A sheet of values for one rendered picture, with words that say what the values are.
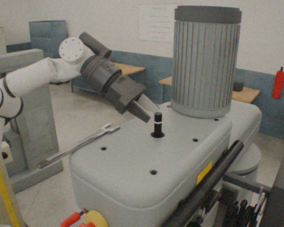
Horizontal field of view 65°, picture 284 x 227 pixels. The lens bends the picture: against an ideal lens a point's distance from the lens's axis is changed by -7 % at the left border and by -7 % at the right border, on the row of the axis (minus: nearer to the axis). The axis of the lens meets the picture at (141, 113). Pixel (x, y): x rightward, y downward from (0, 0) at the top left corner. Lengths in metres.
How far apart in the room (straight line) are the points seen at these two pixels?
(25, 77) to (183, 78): 0.44
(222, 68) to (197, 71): 0.07
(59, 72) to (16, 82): 0.12
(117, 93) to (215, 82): 0.29
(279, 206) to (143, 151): 0.48
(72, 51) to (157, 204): 0.41
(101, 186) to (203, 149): 0.26
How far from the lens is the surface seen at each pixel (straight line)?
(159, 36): 5.66
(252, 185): 0.93
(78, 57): 0.62
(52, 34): 7.75
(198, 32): 0.68
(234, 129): 1.01
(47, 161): 0.55
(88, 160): 0.54
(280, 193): 0.82
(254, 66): 4.85
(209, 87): 0.71
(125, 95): 0.58
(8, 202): 2.66
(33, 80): 0.69
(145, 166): 0.51
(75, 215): 0.67
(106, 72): 0.61
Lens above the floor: 2.19
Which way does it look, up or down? 24 degrees down
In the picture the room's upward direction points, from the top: straight up
